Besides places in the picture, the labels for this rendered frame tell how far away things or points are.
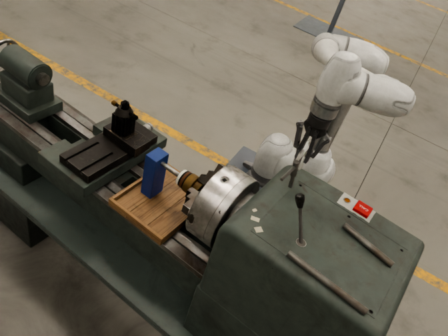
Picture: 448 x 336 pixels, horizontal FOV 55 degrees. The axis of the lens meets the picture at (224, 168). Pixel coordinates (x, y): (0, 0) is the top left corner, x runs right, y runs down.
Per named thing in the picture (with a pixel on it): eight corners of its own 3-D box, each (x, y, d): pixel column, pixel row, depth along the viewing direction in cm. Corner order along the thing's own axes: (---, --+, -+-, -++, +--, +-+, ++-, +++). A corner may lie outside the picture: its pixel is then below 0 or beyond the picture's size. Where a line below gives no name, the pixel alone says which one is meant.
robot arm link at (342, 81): (312, 102, 131) (353, 115, 131) (331, 57, 121) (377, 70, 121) (313, 85, 139) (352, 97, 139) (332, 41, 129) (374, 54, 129)
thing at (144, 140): (149, 148, 201) (151, 140, 197) (134, 157, 194) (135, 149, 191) (118, 126, 207) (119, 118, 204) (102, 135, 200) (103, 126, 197)
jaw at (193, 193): (214, 201, 166) (195, 215, 158) (211, 210, 169) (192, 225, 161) (192, 185, 170) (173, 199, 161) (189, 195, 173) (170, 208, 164)
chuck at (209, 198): (245, 208, 189) (259, 162, 165) (200, 257, 172) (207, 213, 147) (229, 197, 192) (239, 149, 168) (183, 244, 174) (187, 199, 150)
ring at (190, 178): (210, 177, 173) (192, 165, 176) (195, 188, 166) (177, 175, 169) (205, 193, 179) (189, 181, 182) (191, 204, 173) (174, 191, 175)
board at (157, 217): (212, 201, 200) (214, 195, 197) (160, 245, 175) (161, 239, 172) (164, 167, 209) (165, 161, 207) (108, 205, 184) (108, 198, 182)
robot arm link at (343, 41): (319, 30, 170) (351, 41, 170) (316, 23, 186) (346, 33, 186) (307, 62, 176) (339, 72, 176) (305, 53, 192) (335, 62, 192)
